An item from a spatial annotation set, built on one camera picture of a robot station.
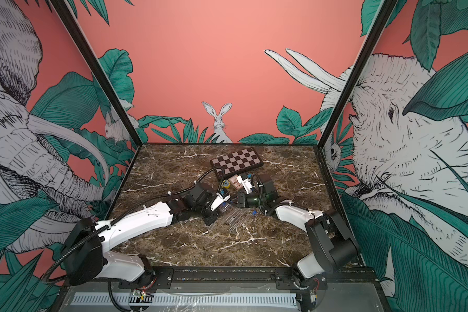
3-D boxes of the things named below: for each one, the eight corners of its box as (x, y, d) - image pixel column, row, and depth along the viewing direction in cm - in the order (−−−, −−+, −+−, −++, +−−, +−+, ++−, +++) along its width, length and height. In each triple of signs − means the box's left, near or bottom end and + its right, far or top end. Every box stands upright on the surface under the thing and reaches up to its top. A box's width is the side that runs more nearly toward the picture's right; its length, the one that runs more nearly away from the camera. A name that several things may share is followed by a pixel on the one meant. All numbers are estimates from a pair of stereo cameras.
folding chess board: (217, 181, 106) (217, 177, 103) (210, 163, 114) (209, 159, 112) (262, 166, 113) (263, 162, 111) (252, 150, 121) (252, 146, 119)
